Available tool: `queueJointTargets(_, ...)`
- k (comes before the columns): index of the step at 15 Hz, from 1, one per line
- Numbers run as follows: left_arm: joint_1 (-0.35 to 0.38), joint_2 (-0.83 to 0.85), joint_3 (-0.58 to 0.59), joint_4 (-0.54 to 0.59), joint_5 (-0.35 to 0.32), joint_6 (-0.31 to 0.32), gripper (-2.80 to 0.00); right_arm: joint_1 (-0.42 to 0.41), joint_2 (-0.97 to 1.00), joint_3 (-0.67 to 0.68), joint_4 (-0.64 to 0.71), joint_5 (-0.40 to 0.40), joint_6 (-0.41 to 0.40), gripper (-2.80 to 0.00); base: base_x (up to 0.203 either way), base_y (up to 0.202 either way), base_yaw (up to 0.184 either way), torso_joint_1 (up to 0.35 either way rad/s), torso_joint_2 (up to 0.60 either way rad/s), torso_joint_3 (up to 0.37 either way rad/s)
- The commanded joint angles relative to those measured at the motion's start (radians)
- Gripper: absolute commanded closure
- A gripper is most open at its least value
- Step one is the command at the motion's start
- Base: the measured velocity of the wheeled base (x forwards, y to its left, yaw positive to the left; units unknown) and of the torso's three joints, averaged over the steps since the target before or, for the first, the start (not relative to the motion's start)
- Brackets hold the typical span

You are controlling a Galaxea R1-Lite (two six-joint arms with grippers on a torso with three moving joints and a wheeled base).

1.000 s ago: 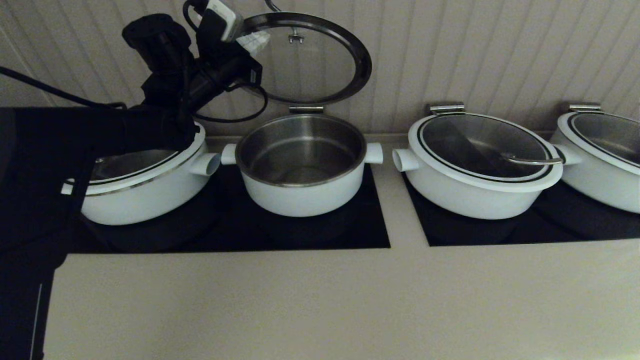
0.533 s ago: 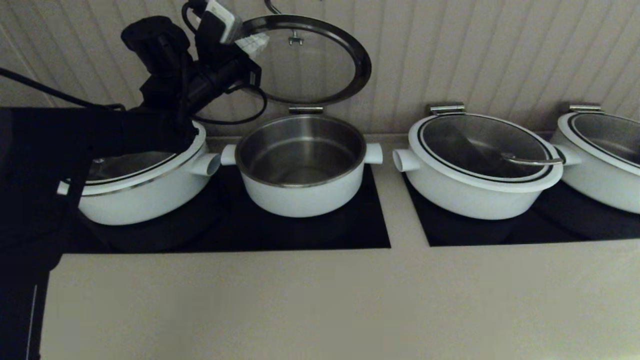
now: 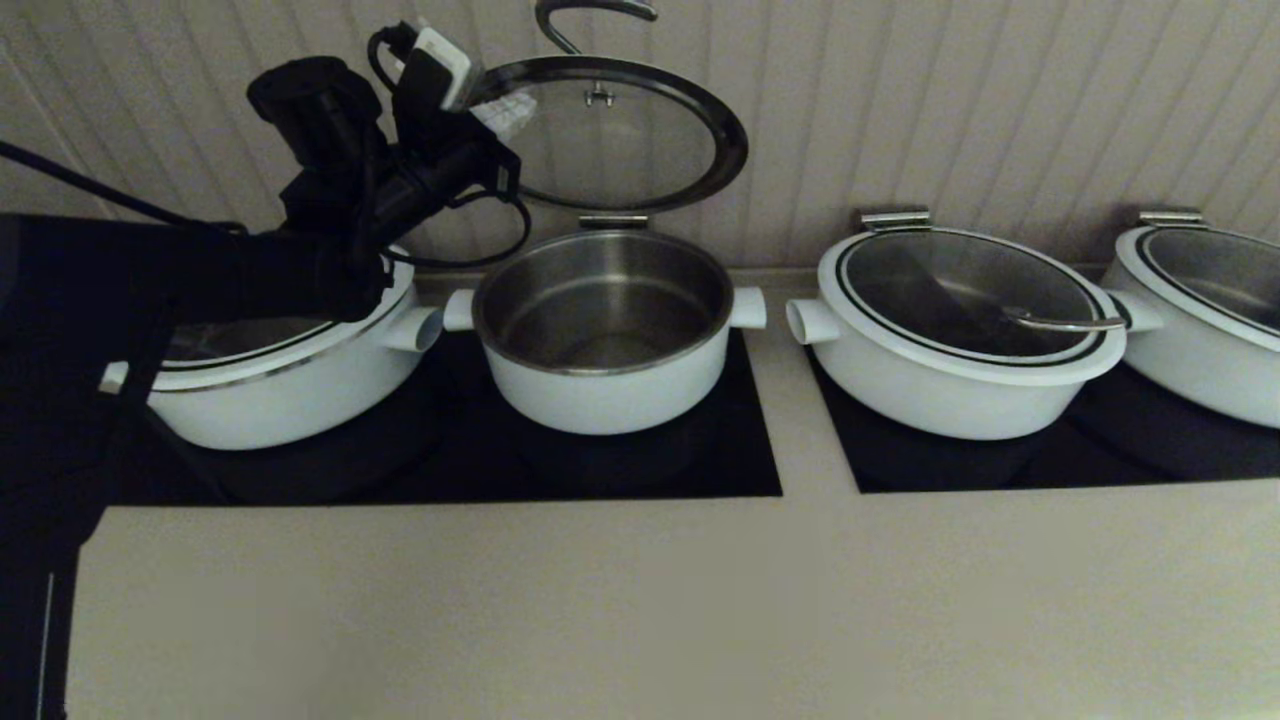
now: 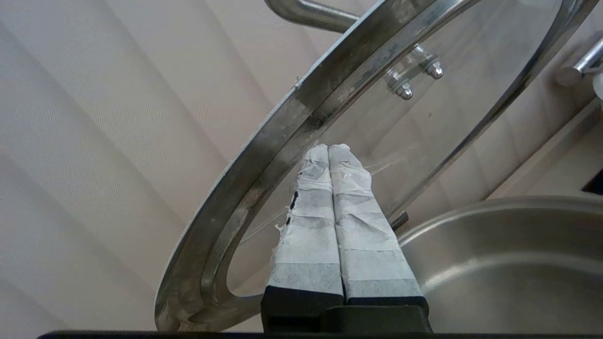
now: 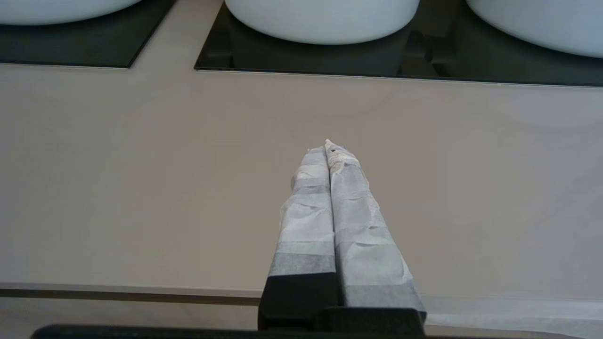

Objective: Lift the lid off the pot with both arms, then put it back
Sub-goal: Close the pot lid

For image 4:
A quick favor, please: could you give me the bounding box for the small white pot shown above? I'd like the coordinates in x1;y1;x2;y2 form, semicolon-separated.
398;195;603;332

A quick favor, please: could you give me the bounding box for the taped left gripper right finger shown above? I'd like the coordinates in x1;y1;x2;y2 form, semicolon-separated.
328;144;429;311

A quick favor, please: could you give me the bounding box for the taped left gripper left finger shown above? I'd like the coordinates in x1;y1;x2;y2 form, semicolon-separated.
262;144;344;330

